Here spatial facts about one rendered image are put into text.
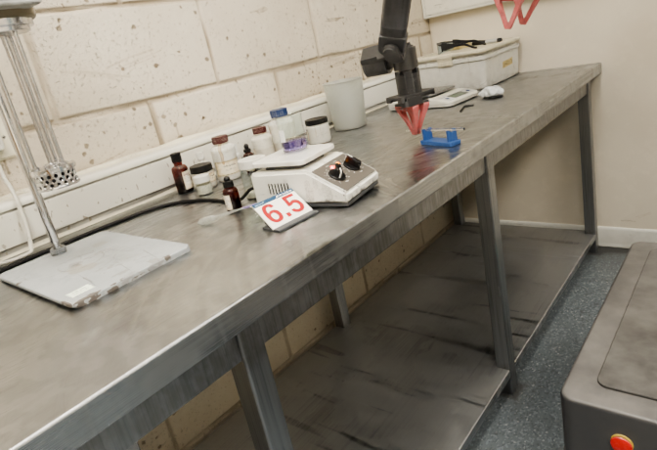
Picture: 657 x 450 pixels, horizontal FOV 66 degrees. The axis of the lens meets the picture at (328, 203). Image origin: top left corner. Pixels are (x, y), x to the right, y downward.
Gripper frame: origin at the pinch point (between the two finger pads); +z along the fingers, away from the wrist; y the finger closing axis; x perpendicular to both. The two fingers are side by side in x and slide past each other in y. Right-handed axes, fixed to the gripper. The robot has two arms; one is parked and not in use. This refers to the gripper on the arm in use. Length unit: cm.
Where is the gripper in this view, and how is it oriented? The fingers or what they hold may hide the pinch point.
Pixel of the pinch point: (416, 130)
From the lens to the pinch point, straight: 126.2
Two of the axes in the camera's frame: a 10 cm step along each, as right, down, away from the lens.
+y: -8.3, 3.2, -4.5
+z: 2.0, 9.4, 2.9
